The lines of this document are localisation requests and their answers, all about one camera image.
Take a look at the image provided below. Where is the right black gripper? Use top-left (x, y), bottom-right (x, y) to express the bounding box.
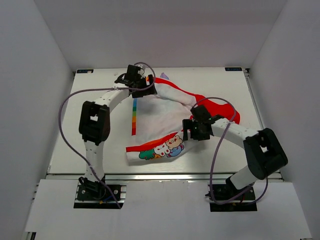
top-left (182, 119), bottom-right (211, 142)

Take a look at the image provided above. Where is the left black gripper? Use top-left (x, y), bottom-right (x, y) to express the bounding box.
top-left (132, 74), bottom-right (157, 99)

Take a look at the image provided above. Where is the white red cartoon jacket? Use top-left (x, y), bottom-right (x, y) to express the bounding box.
top-left (125, 77), bottom-right (241, 166)

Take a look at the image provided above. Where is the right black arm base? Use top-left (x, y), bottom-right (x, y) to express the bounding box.
top-left (204, 184), bottom-right (258, 213)

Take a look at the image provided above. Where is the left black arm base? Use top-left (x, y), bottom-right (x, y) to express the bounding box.
top-left (73, 177), bottom-right (127, 210)

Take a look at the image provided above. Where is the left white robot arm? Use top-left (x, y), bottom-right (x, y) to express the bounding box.
top-left (79, 62), bottom-right (157, 200)

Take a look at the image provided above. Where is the left blue corner label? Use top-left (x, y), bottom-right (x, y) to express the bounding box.
top-left (76, 69), bottom-right (94, 74)

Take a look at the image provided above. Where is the blue corner label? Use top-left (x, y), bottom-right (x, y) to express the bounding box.
top-left (224, 67), bottom-right (243, 72)
top-left (76, 69), bottom-right (94, 74)

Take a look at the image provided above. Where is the right blue corner label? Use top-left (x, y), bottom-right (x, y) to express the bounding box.
top-left (224, 67), bottom-right (243, 72)

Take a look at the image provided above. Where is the aluminium right side rail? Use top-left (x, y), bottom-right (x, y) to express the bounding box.
top-left (244, 68), bottom-right (283, 181)

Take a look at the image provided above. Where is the aluminium rail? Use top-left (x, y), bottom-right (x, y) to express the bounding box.
top-left (45, 172), bottom-right (283, 185)
top-left (244, 68), bottom-right (283, 181)

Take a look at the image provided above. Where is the aluminium front rail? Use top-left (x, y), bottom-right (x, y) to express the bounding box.
top-left (45, 172), bottom-right (283, 185)

